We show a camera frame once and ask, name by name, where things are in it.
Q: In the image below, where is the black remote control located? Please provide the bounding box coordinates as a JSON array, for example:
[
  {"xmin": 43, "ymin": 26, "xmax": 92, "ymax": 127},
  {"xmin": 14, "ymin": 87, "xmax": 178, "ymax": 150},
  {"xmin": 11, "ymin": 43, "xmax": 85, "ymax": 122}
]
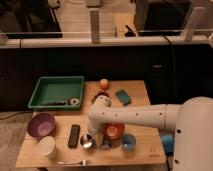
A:
[{"xmin": 68, "ymin": 124, "xmax": 80, "ymax": 148}]

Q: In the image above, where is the grey-blue towel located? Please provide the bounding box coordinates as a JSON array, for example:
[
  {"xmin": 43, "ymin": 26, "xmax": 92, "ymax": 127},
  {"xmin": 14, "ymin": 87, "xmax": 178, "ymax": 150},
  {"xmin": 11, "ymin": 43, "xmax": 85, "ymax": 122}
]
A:
[{"xmin": 96, "ymin": 137, "xmax": 112, "ymax": 149}]

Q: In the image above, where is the purple grape bunch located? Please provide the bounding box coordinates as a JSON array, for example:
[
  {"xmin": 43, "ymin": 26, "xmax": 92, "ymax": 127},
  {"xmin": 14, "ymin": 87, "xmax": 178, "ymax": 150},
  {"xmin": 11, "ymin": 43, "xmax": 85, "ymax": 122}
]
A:
[{"xmin": 91, "ymin": 91, "xmax": 109, "ymax": 104}]

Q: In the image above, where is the small metal cup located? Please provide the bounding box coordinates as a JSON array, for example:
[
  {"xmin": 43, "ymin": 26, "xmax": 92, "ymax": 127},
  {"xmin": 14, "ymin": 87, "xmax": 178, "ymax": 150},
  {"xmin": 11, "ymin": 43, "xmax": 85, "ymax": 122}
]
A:
[{"xmin": 80, "ymin": 134, "xmax": 94, "ymax": 149}]

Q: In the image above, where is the blue device on floor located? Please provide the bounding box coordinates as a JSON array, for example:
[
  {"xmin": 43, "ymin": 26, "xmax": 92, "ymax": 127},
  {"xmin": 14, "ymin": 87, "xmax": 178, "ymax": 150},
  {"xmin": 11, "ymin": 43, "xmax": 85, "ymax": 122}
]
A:
[{"xmin": 161, "ymin": 135, "xmax": 174, "ymax": 154}]

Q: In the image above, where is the tape roll in tray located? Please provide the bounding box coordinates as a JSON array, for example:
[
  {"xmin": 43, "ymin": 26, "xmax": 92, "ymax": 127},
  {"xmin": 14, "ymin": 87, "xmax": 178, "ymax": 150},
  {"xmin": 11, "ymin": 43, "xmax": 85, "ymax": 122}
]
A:
[{"xmin": 68, "ymin": 98, "xmax": 80, "ymax": 106}]

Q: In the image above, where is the orange fruit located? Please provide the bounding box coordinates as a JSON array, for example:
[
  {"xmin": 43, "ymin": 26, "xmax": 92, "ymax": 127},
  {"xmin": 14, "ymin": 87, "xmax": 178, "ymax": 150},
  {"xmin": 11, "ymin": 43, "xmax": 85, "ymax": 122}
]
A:
[{"xmin": 99, "ymin": 79, "xmax": 110, "ymax": 90}]

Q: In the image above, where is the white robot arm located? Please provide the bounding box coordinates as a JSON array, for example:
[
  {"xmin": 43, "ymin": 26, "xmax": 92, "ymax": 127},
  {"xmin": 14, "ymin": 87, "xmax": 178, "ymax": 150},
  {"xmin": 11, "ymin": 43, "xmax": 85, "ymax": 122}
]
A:
[{"xmin": 88, "ymin": 96, "xmax": 213, "ymax": 171}]

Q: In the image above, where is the small blue bowl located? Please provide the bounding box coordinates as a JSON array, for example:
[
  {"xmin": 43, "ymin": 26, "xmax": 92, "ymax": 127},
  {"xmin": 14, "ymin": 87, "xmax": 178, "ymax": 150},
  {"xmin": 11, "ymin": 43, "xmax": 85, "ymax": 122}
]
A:
[{"xmin": 121, "ymin": 133, "xmax": 136, "ymax": 150}]

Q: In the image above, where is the dark tool in tray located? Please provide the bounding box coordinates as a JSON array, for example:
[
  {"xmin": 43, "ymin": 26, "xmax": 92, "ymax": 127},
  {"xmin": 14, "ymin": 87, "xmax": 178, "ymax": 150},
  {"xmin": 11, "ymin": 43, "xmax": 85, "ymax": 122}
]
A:
[{"xmin": 44, "ymin": 101, "xmax": 68, "ymax": 106}]

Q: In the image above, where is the teal sponge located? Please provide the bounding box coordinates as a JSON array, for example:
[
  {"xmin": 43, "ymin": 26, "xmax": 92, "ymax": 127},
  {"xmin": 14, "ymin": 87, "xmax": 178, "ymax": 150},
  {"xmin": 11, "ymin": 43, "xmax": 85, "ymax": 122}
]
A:
[{"xmin": 115, "ymin": 90, "xmax": 131, "ymax": 106}]

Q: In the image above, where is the white railing bar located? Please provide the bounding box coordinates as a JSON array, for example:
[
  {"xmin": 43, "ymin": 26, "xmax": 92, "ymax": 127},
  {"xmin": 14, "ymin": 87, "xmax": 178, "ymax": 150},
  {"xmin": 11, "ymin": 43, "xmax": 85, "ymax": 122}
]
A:
[{"xmin": 0, "ymin": 35, "xmax": 213, "ymax": 49}]

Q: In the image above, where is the green plastic tray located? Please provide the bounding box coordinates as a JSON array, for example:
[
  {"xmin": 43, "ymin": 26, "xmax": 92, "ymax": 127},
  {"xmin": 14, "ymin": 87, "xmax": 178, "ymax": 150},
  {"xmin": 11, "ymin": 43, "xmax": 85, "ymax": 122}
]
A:
[{"xmin": 28, "ymin": 76, "xmax": 84, "ymax": 111}]

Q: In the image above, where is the purple bowl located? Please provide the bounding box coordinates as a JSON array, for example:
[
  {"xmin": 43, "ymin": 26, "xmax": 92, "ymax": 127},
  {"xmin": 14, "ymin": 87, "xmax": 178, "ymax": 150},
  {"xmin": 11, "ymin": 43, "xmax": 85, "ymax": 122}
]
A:
[{"xmin": 27, "ymin": 112, "xmax": 56, "ymax": 138}]

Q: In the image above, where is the white cup stack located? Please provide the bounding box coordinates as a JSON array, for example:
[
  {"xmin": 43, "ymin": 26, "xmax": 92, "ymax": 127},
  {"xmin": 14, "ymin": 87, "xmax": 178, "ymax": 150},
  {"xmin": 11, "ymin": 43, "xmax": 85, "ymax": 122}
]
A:
[{"xmin": 37, "ymin": 136, "xmax": 56, "ymax": 160}]

